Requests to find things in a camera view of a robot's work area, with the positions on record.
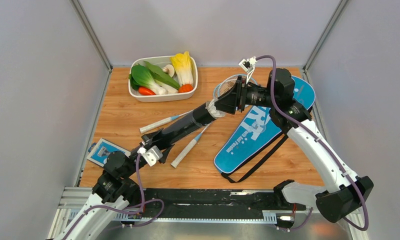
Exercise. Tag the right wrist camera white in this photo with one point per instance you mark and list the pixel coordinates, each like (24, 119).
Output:
(249, 66)

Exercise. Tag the yellow cabbage toy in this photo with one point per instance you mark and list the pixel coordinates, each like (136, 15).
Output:
(182, 64)

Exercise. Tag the blue racket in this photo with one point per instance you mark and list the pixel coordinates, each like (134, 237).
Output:
(195, 140)
(160, 123)

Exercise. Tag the blue racket bag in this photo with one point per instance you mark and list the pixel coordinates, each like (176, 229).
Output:
(255, 132)

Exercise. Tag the green leaf vegetable toy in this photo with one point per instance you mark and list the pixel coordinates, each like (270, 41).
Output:
(161, 76)

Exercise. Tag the white shuttlecock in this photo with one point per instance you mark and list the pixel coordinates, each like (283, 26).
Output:
(213, 111)

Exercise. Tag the orange carrot toy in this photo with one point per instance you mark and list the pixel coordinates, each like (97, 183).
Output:
(185, 88)

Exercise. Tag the black shuttlecock tube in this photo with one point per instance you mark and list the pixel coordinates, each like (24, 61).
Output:
(191, 122)

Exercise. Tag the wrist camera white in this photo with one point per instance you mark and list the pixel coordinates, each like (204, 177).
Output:
(151, 155)
(249, 66)

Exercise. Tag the red pepper toy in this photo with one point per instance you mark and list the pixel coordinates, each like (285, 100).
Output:
(144, 91)

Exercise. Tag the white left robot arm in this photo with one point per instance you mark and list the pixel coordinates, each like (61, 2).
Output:
(119, 189)

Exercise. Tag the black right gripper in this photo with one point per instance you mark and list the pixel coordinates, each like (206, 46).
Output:
(236, 96)

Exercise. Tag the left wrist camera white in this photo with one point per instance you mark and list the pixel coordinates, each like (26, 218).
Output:
(151, 155)

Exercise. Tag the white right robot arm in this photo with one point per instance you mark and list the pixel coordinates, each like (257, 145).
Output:
(275, 113)

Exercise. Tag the blue book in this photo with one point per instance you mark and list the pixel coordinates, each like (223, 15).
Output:
(100, 150)

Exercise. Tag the white rectangular tray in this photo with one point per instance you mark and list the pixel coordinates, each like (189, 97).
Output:
(172, 94)

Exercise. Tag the green bok choy toy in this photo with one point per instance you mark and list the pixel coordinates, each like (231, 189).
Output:
(140, 76)

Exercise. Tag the beige mushroom toy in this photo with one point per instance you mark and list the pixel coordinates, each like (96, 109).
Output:
(169, 69)

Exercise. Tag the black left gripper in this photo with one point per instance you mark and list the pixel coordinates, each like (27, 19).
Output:
(148, 136)

